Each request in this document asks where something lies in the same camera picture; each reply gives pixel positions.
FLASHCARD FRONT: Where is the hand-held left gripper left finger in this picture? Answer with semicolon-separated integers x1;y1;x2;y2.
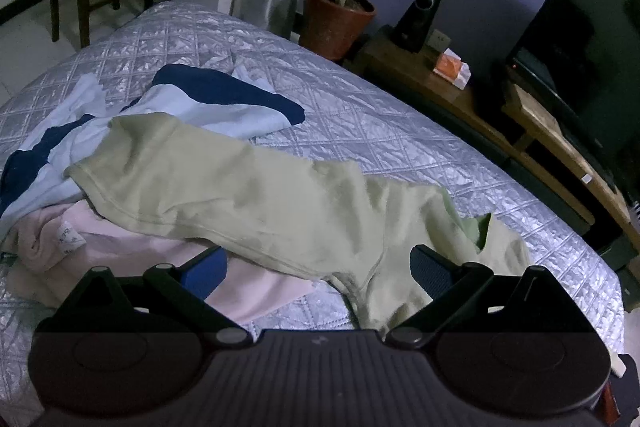
37;247;254;350

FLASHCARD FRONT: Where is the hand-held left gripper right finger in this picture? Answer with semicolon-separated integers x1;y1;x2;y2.
384;244;598;350

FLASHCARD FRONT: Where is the pink garment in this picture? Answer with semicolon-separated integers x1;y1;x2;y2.
0;199;316;328

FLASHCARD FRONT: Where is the light green shirt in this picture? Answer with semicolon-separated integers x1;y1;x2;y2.
65;113;531;340

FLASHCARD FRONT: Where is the silver quilted bedspread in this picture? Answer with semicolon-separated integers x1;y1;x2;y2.
0;1;626;418

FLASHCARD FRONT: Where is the navy and pale blue shirt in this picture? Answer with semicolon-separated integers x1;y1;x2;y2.
0;56;306;248

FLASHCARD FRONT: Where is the orange and white tissue pack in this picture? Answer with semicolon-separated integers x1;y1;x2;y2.
432;48;472;88

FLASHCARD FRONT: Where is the low wooden cabinet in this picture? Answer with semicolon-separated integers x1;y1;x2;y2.
345;26;626;268

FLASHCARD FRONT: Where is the black speaker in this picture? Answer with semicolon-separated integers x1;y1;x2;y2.
395;0;443;54

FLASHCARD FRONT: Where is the terracotta plant pot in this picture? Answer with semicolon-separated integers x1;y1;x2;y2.
304;0;377;62

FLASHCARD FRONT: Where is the black television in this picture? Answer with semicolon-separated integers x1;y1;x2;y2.
505;0;640;198

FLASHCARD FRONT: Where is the beige wall socket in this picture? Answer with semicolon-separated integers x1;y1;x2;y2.
425;29;451;52

